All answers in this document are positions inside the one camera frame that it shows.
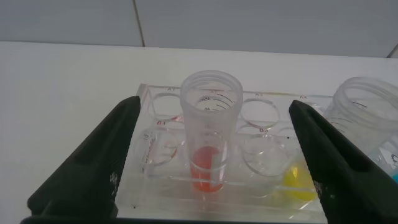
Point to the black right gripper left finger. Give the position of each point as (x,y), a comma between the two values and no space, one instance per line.
(93,168)

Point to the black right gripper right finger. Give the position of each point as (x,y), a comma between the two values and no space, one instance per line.
(348,180)

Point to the tube with yellow pigment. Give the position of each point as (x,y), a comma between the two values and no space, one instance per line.
(363,121)

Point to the tube with red pigment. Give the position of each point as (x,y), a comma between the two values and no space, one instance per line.
(206,168)

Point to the clear acrylic test tube rack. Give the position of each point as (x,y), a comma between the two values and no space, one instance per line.
(161,186)

